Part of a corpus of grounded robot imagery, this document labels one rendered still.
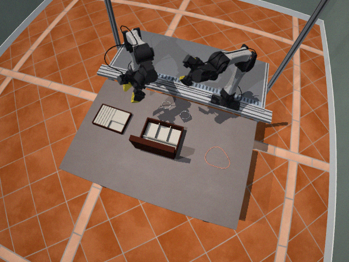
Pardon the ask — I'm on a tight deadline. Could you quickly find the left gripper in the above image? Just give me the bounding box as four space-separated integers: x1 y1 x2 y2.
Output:
179 57 204 87

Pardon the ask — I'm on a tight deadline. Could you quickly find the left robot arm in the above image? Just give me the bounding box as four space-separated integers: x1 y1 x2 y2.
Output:
183 44 257 111

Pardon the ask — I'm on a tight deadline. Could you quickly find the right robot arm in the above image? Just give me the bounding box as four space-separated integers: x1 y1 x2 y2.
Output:
117 27 158 85

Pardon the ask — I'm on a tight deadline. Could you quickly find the grey slotted aluminium crossbar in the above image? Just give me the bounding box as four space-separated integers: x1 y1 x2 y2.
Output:
97 64 272 124

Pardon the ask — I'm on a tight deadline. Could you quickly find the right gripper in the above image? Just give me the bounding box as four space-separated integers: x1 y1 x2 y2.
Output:
123 70 146 103

